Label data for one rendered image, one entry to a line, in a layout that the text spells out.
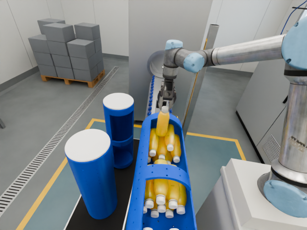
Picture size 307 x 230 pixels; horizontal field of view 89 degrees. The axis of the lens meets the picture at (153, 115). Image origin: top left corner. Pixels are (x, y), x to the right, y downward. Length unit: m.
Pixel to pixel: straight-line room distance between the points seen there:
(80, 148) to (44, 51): 3.27
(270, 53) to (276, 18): 5.13
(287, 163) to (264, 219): 0.27
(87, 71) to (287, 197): 3.67
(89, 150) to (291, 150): 0.96
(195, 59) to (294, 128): 0.38
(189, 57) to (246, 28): 4.90
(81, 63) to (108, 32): 2.06
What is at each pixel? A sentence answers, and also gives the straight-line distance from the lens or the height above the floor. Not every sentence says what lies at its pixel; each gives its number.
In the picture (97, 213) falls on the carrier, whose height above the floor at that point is 0.30.
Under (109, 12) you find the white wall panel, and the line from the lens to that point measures 5.47.
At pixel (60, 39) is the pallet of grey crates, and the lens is 3.85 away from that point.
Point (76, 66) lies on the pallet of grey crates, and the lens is 3.89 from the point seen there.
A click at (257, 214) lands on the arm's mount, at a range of 0.78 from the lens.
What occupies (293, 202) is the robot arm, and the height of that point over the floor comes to 1.42.
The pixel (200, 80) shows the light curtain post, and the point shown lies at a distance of 1.54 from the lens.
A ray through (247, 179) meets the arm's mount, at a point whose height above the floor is 1.24.
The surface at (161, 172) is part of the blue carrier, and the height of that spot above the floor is 1.23.
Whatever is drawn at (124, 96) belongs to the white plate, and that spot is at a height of 1.04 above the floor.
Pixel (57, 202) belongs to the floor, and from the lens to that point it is 2.17.
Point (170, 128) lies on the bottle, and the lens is 1.05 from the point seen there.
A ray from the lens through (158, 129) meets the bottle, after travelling 0.96.
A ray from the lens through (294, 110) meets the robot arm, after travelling 0.53.
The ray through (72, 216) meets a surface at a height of 0.15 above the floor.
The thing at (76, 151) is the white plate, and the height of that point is 1.04.
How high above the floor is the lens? 1.85
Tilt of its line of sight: 38 degrees down
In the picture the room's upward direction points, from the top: 7 degrees clockwise
